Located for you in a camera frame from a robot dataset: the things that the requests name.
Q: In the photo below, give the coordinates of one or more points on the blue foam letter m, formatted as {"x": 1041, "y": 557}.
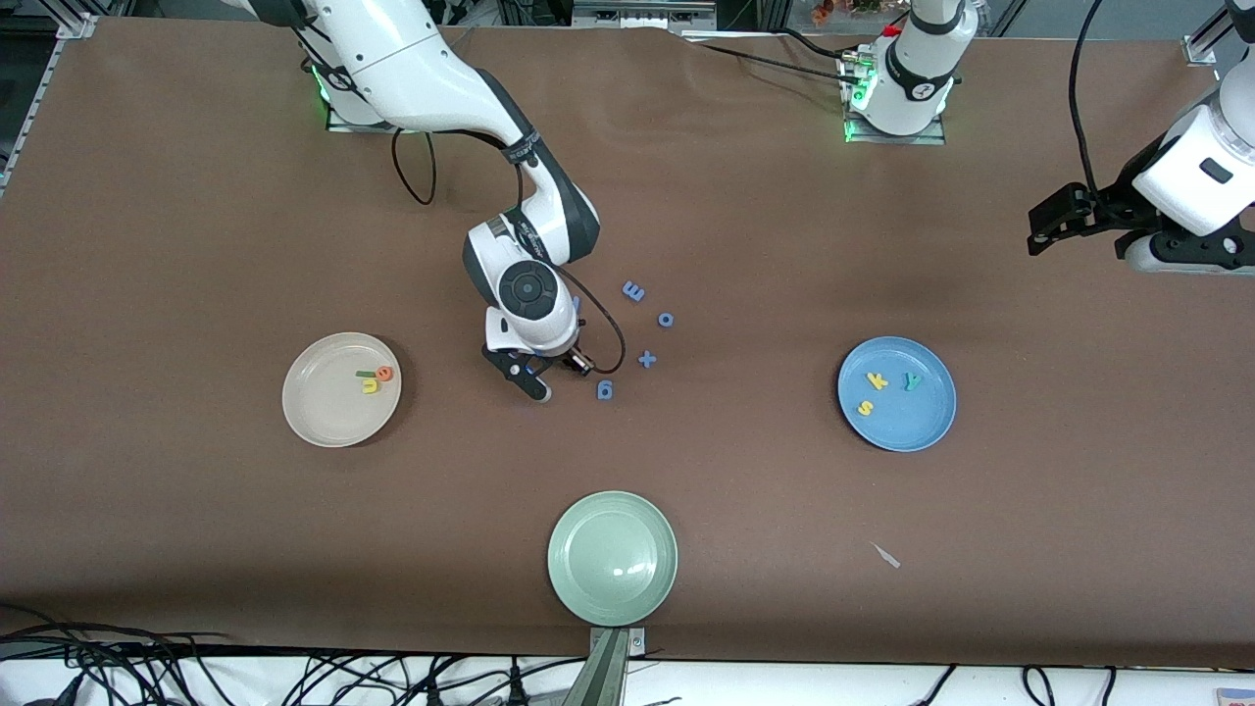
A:
{"x": 633, "y": 291}

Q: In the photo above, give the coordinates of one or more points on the grey metal background device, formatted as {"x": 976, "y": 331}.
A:
{"x": 637, "y": 15}

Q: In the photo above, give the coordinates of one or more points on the beige brown plate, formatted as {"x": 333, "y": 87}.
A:
{"x": 328, "y": 412}

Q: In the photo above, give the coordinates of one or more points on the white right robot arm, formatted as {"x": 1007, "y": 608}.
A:
{"x": 412, "y": 69}

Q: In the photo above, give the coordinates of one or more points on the brown table cover sheet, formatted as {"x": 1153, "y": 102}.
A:
{"x": 196, "y": 539}

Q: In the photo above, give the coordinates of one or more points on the aluminium frame corner bracket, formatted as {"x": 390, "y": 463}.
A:
{"x": 76, "y": 26}
{"x": 1204, "y": 44}

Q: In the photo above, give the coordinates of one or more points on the orange background clutter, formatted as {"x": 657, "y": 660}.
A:
{"x": 843, "y": 8}

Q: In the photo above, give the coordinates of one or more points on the yellow foam letter k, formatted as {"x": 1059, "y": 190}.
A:
{"x": 877, "y": 380}

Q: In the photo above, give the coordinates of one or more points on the pale green plate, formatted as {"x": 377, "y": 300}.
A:
{"x": 613, "y": 559}

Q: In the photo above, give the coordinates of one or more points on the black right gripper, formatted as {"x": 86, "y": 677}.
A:
{"x": 570, "y": 360}

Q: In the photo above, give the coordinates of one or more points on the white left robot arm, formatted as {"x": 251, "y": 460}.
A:
{"x": 917, "y": 78}

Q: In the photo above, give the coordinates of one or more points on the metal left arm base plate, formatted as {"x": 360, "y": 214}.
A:
{"x": 858, "y": 137}

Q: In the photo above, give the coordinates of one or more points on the grey metal camera bracket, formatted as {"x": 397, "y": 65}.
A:
{"x": 608, "y": 677}

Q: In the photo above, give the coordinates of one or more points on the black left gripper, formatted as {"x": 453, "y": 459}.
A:
{"x": 1111, "y": 204}

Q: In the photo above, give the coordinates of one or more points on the teal foam letter y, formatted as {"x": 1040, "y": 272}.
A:
{"x": 913, "y": 381}

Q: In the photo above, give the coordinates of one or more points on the small pale paper scrap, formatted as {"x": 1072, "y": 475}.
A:
{"x": 887, "y": 556}

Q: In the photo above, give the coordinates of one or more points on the blue plate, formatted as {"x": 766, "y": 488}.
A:
{"x": 912, "y": 427}

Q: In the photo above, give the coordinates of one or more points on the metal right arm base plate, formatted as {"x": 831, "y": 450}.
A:
{"x": 338, "y": 126}

